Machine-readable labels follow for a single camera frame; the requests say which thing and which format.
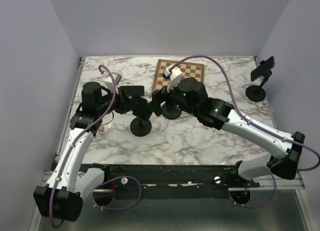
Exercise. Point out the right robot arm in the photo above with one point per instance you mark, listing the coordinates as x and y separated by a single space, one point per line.
284 149

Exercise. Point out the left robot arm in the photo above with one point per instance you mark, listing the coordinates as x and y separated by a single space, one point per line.
63 195

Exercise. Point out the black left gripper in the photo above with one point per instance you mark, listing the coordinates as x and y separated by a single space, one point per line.
125 103

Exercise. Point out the black phone stand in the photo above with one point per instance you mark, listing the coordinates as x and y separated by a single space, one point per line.
141 125
256 93
170 113

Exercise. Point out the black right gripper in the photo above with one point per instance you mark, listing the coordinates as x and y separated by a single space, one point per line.
158 97

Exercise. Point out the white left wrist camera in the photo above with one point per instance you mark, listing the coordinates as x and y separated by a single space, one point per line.
108 80

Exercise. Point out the black phone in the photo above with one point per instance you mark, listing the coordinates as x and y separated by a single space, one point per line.
142 109

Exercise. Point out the red-edged phone on right stand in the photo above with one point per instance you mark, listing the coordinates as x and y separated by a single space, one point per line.
263 69

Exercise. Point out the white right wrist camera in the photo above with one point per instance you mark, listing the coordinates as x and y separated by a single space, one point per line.
173 76

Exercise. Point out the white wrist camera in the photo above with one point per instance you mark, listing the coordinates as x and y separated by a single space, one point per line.
108 80
173 76

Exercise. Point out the wooden chessboard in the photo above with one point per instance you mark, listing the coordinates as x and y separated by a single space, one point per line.
188 69

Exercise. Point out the black smartphone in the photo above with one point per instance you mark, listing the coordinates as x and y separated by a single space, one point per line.
131 90

